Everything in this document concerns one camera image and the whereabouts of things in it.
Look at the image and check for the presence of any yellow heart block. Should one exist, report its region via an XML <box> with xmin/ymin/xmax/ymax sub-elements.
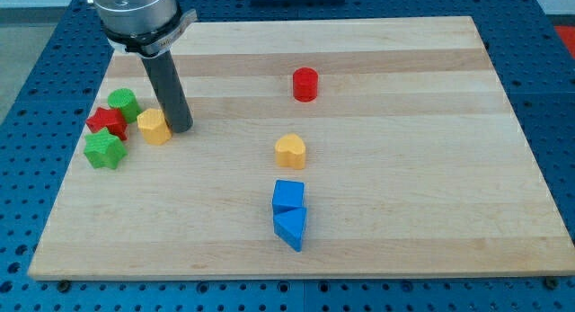
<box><xmin>274</xmin><ymin>133</ymin><xmax>306</xmax><ymax>170</ymax></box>

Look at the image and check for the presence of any red star block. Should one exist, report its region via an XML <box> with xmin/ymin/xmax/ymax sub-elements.
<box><xmin>85</xmin><ymin>107</ymin><xmax>128</xmax><ymax>141</ymax></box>

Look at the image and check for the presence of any green star block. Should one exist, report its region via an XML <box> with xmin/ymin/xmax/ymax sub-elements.
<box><xmin>84</xmin><ymin>128</ymin><xmax>128</xmax><ymax>169</ymax></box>

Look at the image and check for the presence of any wooden board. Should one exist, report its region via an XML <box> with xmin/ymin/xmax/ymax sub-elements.
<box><xmin>29</xmin><ymin>16</ymin><xmax>574</xmax><ymax>281</ymax></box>

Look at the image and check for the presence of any blue cube block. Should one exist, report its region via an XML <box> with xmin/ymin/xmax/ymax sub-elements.
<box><xmin>271</xmin><ymin>180</ymin><xmax>305</xmax><ymax>215</ymax></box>

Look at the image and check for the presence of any blue triangle block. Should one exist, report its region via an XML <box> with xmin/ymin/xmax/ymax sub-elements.
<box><xmin>273</xmin><ymin>207</ymin><xmax>307</xmax><ymax>252</ymax></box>

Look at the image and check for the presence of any red cylinder block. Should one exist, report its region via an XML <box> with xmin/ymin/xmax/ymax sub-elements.
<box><xmin>292</xmin><ymin>67</ymin><xmax>319</xmax><ymax>103</ymax></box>

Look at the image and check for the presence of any yellow pentagon block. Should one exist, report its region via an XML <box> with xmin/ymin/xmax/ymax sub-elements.
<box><xmin>137</xmin><ymin>109</ymin><xmax>173</xmax><ymax>146</ymax></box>

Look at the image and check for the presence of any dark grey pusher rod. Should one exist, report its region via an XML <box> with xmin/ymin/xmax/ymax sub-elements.
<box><xmin>141</xmin><ymin>51</ymin><xmax>193</xmax><ymax>133</ymax></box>

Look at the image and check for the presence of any green cylinder block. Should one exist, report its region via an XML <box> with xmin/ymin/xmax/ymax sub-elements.
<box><xmin>107</xmin><ymin>88</ymin><xmax>142</xmax><ymax>123</ymax></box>

